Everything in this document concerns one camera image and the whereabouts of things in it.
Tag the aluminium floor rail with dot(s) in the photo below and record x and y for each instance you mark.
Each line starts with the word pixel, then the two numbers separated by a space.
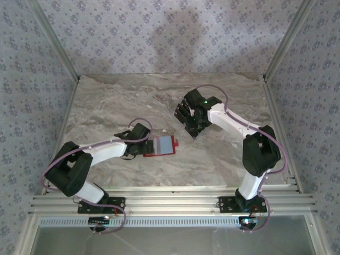
pixel 278 119
pixel 66 118

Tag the grey metal panel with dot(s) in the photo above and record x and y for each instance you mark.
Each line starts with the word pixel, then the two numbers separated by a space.
pixel 172 244

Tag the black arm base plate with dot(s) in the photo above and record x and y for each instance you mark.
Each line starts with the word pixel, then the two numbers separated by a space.
pixel 117 204
pixel 225 204

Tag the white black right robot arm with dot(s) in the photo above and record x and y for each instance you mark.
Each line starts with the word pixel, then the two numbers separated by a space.
pixel 231 119

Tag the small circuit board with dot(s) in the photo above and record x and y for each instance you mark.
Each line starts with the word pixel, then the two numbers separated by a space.
pixel 248 221
pixel 99 220

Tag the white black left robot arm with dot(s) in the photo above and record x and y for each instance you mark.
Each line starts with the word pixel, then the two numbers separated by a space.
pixel 106 152

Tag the aluminium frame post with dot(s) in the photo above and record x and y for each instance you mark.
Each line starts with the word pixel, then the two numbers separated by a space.
pixel 288 40

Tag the red card holder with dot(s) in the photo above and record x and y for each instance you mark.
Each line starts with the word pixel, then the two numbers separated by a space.
pixel 164 146

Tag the aluminium front beam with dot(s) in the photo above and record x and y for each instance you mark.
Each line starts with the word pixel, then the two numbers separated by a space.
pixel 172 202

